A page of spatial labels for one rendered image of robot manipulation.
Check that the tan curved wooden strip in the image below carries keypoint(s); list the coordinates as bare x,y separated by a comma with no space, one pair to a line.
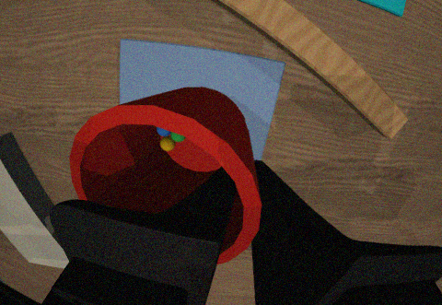
312,47

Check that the red cup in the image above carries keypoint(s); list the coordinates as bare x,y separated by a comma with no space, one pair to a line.
117,159

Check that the yellow marble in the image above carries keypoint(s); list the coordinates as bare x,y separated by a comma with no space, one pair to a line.
167,143

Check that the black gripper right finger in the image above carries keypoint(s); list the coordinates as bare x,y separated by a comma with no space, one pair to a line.
300,259

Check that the green marble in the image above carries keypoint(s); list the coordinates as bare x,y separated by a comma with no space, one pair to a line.
176,137

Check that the blue marble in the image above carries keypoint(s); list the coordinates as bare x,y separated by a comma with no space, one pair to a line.
162,131

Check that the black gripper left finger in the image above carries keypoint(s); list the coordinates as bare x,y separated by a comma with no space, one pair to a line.
179,246

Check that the beige flat rectangular block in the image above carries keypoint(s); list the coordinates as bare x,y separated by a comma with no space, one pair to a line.
25,208

